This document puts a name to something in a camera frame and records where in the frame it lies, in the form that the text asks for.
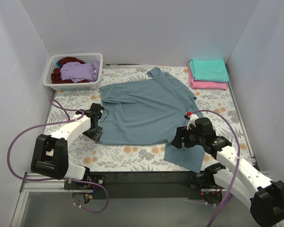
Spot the folded pink t-shirt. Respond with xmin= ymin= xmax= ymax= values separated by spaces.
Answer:
xmin=187 ymin=64 xmax=228 ymax=90

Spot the dark red garment in basket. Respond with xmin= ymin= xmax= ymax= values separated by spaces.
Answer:
xmin=51 ymin=57 xmax=85 ymax=84

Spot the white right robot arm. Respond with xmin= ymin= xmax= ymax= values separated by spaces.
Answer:
xmin=171 ymin=112 xmax=284 ymax=227

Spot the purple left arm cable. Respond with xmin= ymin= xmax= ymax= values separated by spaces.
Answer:
xmin=6 ymin=98 xmax=109 ymax=214

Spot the floral patterned table mat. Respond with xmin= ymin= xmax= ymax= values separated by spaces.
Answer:
xmin=54 ymin=66 xmax=256 ymax=172

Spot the lilac t-shirt in basket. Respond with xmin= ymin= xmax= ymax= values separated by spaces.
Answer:
xmin=60 ymin=61 xmax=100 ymax=83

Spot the white plastic laundry basket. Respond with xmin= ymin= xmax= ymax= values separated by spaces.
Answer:
xmin=43 ymin=53 xmax=103 ymax=91

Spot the aluminium front frame rail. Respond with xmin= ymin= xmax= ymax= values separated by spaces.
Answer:
xmin=18 ymin=172 xmax=275 ymax=193

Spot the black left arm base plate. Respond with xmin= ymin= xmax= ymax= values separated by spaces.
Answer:
xmin=63 ymin=174 xmax=107 ymax=191

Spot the blue-grey t-shirt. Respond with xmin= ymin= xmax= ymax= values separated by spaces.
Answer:
xmin=98 ymin=67 xmax=205 ymax=173

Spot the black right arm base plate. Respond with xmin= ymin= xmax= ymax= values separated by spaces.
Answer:
xmin=186 ymin=171 xmax=223 ymax=192

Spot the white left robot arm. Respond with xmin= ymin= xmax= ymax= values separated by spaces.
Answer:
xmin=31 ymin=103 xmax=105 ymax=180

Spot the folded teal t-shirt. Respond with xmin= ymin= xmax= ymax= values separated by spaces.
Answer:
xmin=190 ymin=59 xmax=229 ymax=83

